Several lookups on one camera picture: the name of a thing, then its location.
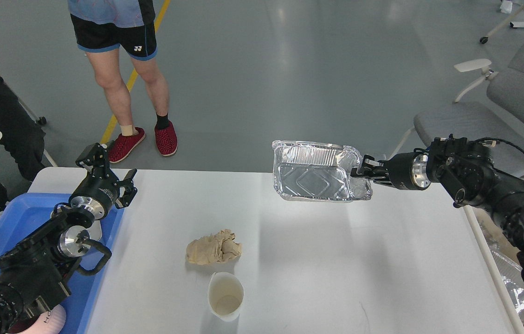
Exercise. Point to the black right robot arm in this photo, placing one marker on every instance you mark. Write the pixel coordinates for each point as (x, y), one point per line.
(466, 171)

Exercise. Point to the aluminium foil tray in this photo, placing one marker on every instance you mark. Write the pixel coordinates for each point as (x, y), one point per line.
(318, 171)

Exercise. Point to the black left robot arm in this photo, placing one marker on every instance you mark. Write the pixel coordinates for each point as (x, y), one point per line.
(34, 274)

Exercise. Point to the distant white chair base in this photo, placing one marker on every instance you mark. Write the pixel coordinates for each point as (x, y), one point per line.
(513, 8)

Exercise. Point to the cream plastic bin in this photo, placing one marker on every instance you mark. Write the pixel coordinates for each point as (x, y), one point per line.
(478, 216)

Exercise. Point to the pink ribbed mug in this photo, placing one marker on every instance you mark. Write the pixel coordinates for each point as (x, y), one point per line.
(50, 322)

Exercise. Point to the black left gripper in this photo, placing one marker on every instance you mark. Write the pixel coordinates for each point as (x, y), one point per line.
(101, 189)

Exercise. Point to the white paper cup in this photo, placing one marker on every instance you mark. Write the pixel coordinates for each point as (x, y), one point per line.
(225, 296)

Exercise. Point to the stainless steel tray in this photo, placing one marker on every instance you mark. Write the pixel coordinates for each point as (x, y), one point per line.
(95, 231)

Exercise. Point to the foil tray in bin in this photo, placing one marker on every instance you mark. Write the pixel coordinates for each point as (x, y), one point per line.
(510, 272)

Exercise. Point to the grey office chair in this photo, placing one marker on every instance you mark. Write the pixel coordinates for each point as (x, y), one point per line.
(474, 120)

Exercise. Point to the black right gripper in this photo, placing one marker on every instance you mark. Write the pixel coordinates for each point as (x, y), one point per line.
(404, 171)

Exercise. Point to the brown paper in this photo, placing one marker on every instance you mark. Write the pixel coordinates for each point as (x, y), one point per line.
(215, 248)

